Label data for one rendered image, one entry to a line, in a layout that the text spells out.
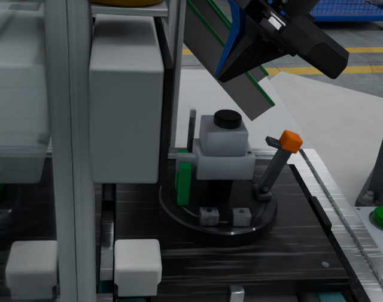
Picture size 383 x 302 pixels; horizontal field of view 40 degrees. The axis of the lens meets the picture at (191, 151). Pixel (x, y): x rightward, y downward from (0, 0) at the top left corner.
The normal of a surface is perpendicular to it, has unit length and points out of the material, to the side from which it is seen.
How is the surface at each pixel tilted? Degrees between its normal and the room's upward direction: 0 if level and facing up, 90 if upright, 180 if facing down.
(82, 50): 90
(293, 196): 0
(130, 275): 90
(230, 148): 90
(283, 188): 0
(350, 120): 0
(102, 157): 90
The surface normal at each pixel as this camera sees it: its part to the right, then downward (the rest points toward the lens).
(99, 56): 0.08, -0.87
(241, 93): -0.05, 0.49
